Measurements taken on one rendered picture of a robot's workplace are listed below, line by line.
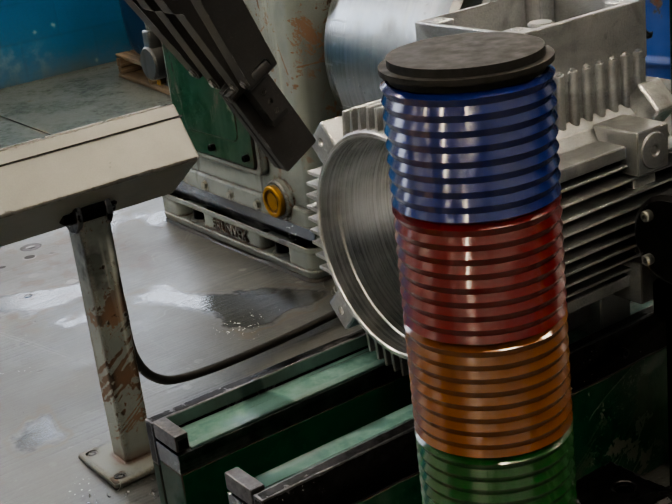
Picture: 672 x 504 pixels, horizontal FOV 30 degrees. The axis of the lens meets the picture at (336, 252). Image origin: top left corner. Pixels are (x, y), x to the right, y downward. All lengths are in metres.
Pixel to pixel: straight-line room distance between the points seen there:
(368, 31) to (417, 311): 0.77
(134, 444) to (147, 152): 0.24
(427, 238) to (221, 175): 1.05
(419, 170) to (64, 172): 0.55
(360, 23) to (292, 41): 0.10
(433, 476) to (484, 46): 0.16
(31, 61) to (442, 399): 6.27
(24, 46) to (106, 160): 5.71
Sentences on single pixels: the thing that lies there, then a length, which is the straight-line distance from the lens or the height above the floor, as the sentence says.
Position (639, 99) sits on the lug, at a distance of 0.88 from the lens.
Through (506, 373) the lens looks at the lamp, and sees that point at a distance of 0.44.
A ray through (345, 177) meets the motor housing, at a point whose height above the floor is 1.05.
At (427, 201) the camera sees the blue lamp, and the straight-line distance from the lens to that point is 0.42.
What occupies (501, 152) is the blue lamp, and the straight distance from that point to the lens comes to 0.41.
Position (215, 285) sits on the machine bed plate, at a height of 0.80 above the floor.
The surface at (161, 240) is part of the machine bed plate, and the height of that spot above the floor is 0.80.
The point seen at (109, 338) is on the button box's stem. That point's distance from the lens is 1.00.
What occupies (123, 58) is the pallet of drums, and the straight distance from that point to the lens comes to 6.34.
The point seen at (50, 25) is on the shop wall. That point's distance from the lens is 6.70.
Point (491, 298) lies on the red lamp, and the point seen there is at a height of 1.14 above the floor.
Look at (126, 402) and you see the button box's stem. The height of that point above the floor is 0.86.
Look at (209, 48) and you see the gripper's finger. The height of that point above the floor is 1.16.
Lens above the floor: 1.31
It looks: 21 degrees down
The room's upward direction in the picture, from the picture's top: 7 degrees counter-clockwise
